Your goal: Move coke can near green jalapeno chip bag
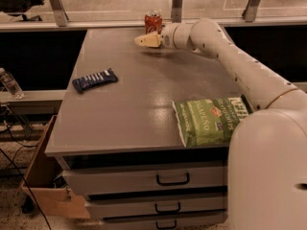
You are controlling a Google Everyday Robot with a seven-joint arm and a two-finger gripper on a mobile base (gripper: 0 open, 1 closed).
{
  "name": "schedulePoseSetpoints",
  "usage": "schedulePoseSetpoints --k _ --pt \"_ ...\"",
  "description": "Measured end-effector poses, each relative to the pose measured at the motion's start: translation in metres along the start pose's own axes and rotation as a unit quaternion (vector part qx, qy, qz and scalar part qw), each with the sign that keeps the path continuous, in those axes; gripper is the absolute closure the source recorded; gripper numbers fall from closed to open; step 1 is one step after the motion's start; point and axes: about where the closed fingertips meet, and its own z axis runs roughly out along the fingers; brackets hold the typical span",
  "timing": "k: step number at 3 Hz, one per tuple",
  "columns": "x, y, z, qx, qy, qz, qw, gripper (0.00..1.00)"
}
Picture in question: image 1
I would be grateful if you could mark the grey metal railing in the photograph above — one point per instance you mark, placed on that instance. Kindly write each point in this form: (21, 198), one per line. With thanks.
(117, 13)

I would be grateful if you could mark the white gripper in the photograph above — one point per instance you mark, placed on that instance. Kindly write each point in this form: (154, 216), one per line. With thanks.
(167, 36)

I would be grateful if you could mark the red coke can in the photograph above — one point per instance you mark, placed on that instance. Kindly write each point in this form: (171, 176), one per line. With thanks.
(153, 21)

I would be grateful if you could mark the blue snack bar wrapper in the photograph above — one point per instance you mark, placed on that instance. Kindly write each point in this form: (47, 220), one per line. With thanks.
(94, 80)

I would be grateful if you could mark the grey drawer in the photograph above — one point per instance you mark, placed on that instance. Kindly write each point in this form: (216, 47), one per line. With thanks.
(154, 203)
(116, 180)
(165, 222)

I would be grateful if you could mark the brown cardboard box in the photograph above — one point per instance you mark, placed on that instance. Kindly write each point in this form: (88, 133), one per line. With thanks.
(40, 175)

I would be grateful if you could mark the grey middle drawer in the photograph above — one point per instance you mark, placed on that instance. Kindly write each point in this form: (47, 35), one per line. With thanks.
(154, 203)

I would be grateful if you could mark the grey bottom drawer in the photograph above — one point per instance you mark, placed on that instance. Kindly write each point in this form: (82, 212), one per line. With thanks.
(165, 222)

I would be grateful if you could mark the grey top drawer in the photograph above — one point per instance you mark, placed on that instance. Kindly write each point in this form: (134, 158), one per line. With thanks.
(116, 180)

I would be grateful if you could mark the clear plastic water bottle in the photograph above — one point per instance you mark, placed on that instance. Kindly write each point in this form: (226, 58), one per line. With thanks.
(11, 84)

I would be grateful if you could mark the green jalapeno chip bag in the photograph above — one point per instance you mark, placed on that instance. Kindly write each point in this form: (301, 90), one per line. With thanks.
(209, 122)

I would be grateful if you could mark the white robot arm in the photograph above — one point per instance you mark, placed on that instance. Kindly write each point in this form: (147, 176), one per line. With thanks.
(267, 159)

